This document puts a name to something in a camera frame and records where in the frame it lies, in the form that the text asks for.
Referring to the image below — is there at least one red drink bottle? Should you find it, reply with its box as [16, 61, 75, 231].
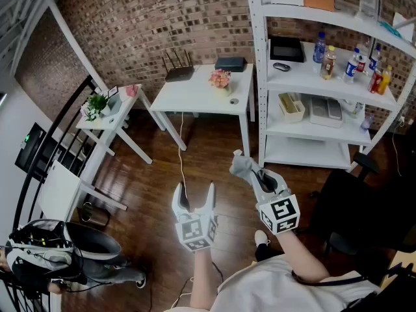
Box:
[367, 68, 385, 95]

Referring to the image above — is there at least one blue label drink bottle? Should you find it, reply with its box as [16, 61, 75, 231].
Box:
[342, 47, 360, 85]

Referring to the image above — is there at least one metal waste bin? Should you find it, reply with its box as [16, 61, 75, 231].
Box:
[79, 201, 111, 229]

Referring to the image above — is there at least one orange drink bottle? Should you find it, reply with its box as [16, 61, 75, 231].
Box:
[377, 64, 393, 96]

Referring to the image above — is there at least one black router with antennas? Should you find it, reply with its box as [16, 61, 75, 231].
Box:
[161, 49, 196, 83]

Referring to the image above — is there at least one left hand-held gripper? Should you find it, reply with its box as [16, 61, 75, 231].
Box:
[172, 181, 218, 253]

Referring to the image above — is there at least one small clear bottle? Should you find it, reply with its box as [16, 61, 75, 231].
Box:
[359, 112, 376, 132]

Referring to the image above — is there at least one white wall socket cable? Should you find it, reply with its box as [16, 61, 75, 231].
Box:
[391, 115, 415, 177]

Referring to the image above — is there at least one white spray bottle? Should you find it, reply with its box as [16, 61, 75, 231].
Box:
[343, 99, 365, 118]

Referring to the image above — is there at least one blue cap water bottle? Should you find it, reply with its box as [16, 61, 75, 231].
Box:
[312, 31, 327, 65]

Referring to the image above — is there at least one person's left forearm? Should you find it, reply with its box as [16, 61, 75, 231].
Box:
[189, 248, 219, 310]

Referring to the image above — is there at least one green potted plant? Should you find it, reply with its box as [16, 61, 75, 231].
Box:
[80, 93, 113, 123]

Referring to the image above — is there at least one pink flower pot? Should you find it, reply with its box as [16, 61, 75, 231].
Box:
[207, 68, 233, 98]

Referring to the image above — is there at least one person's white shirt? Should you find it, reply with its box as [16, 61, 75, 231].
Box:
[163, 254, 382, 312]

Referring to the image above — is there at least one flat black box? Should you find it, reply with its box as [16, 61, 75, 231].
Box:
[269, 35, 306, 64]

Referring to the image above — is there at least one person's white shoe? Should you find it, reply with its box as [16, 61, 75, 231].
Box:
[253, 229, 271, 248]

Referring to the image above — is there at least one person's right forearm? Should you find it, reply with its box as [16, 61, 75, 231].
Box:
[278, 229, 331, 284]

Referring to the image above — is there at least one black wall screen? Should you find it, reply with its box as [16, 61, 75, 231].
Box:
[14, 122, 47, 176]

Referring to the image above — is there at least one grey wiping cloth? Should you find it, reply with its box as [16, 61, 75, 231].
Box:
[229, 149, 263, 186]

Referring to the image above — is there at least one white tray with grey blocks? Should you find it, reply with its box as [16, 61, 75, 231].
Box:
[308, 96, 345, 129]

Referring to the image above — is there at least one black metal railing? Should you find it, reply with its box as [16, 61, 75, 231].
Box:
[12, 74, 99, 224]

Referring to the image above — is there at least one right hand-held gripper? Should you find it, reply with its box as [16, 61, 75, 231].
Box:
[250, 168, 302, 237]

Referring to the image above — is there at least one white tissue box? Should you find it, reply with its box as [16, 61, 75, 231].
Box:
[391, 11, 415, 44]

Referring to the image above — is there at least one white metal shelf unit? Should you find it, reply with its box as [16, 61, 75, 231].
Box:
[243, 0, 416, 172]

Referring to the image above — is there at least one black floor cable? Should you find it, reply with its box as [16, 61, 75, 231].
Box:
[170, 261, 225, 309]

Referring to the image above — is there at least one small white side table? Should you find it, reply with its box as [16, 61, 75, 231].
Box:
[75, 83, 154, 166]

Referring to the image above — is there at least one teal object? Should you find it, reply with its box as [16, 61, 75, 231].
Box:
[378, 20, 402, 39]

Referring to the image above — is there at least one black rectangular box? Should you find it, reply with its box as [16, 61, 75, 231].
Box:
[214, 57, 246, 73]

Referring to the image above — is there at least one black office chair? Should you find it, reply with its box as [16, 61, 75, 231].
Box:
[307, 151, 416, 283]

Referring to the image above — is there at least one white tilted table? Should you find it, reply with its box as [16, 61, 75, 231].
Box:
[36, 159, 128, 223]

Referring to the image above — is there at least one yellow cap tea bottle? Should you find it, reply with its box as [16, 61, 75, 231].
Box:
[319, 45, 337, 81]

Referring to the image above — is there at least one black shoulder strap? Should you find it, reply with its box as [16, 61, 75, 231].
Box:
[290, 269, 369, 287]

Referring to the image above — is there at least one orange box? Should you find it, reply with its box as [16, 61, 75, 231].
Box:
[302, 0, 336, 12]

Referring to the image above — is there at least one beige organiser box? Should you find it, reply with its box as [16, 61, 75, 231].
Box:
[278, 92, 307, 124]

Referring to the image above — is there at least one clear bottle with blue label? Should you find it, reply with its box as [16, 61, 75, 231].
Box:
[368, 45, 382, 75]

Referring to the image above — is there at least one red label clear bottle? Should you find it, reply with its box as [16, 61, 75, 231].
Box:
[355, 43, 371, 75]

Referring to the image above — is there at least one white hanging cable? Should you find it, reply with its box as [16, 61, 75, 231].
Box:
[177, 111, 190, 202]

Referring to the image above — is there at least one person's black trouser leg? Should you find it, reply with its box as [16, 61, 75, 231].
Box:
[254, 242, 284, 263]

